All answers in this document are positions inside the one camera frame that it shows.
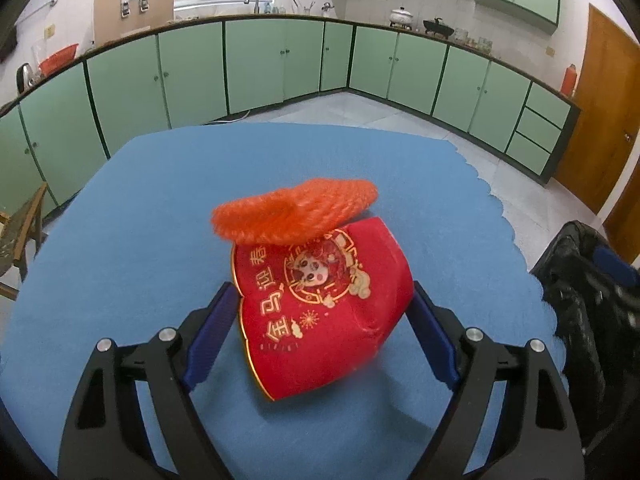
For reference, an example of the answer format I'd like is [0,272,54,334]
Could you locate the cardboard board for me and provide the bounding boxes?
[93,0,176,46]

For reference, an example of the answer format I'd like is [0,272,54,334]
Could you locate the wooden door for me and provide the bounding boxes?
[555,4,640,216]

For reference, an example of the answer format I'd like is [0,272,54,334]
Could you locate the blue tablecloth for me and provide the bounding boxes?
[0,124,571,480]

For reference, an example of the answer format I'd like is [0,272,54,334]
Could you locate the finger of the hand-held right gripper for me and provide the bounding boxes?
[594,246,640,284]

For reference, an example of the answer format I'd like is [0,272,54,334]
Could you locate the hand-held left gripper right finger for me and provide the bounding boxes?
[406,280,586,480]

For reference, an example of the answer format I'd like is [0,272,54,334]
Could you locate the green lower cabinets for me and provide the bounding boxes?
[0,15,583,221]

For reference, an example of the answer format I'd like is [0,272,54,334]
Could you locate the red basin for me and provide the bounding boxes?
[39,44,79,73]

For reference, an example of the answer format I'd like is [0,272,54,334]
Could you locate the wooden chair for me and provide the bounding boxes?
[0,182,48,301]

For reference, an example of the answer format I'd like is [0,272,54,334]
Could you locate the orange woven coaster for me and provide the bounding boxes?
[211,178,379,245]

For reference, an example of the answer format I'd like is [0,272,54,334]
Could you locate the black bag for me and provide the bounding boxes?
[530,220,640,461]

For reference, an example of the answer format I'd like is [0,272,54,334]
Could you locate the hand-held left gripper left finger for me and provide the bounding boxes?
[57,282,241,480]

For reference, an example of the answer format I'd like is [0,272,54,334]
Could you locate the black wok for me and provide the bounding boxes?
[422,17,456,38]

